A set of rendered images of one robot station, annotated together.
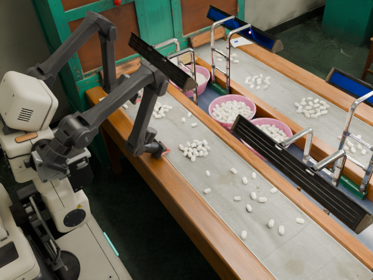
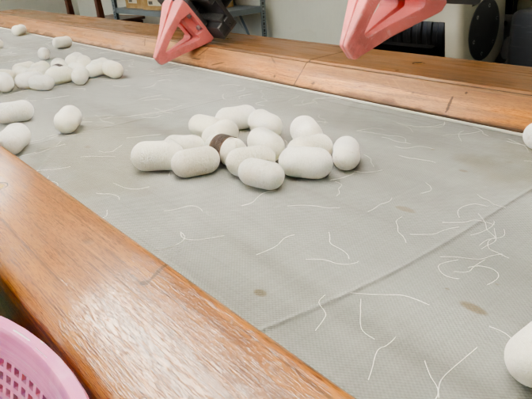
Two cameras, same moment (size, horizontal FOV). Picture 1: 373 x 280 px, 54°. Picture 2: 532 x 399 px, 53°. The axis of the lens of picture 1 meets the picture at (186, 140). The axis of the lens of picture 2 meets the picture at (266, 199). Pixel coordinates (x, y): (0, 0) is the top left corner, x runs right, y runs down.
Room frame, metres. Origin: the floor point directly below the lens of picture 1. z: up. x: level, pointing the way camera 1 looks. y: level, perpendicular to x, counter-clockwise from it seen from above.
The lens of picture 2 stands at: (2.08, 0.09, 0.88)
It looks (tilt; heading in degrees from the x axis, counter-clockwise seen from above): 25 degrees down; 170
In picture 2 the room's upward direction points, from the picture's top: 4 degrees counter-clockwise
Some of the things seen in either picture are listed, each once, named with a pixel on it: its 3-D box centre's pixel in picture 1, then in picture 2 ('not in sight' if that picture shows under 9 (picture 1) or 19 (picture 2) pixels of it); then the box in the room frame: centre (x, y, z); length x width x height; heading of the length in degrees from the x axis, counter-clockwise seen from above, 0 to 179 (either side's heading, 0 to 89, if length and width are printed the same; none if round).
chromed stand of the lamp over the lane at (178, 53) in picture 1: (175, 81); not in sight; (1.76, 0.03, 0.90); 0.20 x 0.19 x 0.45; 29
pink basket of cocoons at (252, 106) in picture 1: (232, 114); not in sight; (1.63, -0.28, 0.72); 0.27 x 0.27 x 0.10
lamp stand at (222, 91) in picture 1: (230, 58); not in sight; (1.96, -0.32, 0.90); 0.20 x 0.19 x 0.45; 29
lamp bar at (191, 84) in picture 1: (159, 58); not in sight; (1.73, 0.10, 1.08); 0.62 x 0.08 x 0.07; 29
